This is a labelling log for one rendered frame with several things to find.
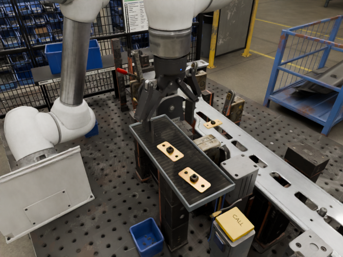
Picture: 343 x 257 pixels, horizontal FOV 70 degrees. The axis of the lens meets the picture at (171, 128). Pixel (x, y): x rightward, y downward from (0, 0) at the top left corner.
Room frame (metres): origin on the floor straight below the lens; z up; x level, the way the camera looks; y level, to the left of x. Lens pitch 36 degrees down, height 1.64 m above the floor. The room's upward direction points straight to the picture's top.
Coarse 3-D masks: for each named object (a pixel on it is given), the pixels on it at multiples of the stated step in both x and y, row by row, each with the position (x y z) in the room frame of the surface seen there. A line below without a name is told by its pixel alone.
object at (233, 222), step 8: (224, 216) 0.32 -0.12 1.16; (232, 216) 0.32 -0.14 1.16; (240, 216) 0.32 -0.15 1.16; (224, 224) 0.30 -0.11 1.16; (232, 224) 0.30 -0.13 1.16; (240, 224) 0.30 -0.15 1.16; (248, 224) 0.30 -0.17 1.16; (232, 232) 0.29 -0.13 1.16; (240, 232) 0.29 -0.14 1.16; (248, 232) 0.29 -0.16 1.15; (232, 240) 0.27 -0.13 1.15
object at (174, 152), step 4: (160, 144) 0.57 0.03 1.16; (164, 144) 0.57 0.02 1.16; (168, 144) 0.57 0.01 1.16; (160, 148) 0.55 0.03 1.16; (164, 148) 0.55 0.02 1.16; (168, 148) 0.54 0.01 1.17; (172, 148) 0.54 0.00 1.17; (164, 152) 0.53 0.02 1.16; (168, 152) 0.53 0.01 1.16; (172, 152) 0.53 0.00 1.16; (176, 152) 0.53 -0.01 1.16; (180, 152) 0.53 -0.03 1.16; (168, 156) 0.51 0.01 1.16; (172, 156) 0.51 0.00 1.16; (180, 156) 0.51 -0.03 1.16; (172, 160) 0.50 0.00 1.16; (176, 160) 0.50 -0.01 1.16
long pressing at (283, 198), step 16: (208, 112) 1.00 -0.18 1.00; (208, 128) 0.87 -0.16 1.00; (224, 128) 0.87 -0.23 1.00; (240, 128) 0.87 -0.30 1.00; (256, 144) 0.76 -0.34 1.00; (272, 160) 0.67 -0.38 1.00; (288, 176) 0.59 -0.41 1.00; (304, 176) 0.59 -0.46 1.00; (272, 192) 0.52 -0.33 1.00; (288, 192) 0.52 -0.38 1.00; (304, 192) 0.52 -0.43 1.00; (320, 192) 0.52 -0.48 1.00; (288, 208) 0.46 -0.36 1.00; (304, 208) 0.46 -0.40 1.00; (336, 208) 0.46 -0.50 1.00; (304, 224) 0.40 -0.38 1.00; (320, 224) 0.40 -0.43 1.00; (336, 240) 0.36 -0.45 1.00; (336, 256) 0.31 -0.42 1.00
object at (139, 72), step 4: (132, 52) 1.22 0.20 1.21; (136, 52) 1.22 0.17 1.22; (140, 52) 1.23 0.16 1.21; (132, 56) 1.21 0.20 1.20; (136, 56) 1.21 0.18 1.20; (136, 60) 1.21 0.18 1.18; (136, 64) 1.21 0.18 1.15; (136, 68) 1.22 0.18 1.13; (140, 68) 1.22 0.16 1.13; (136, 72) 1.24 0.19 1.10; (140, 72) 1.22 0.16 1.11; (140, 76) 1.22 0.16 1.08
